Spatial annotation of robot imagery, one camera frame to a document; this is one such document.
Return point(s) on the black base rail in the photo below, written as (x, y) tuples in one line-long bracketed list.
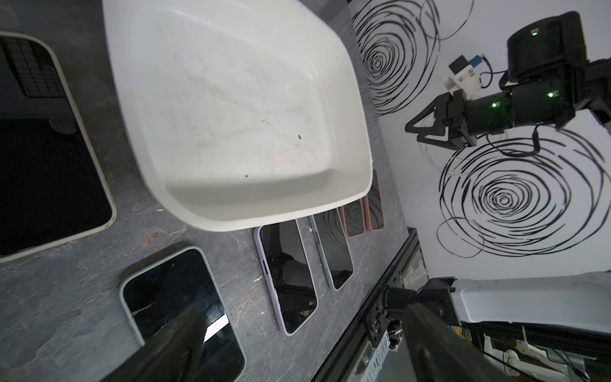
[(363, 347)]

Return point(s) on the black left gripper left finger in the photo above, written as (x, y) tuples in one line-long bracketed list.
[(173, 354)]

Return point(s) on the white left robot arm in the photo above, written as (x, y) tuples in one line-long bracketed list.
[(568, 314)]

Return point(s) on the white plastic storage box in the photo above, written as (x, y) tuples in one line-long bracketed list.
[(239, 113)]

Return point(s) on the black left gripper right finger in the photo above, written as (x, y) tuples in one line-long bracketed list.
[(439, 355)]

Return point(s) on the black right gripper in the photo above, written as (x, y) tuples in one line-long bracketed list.
[(446, 110)]

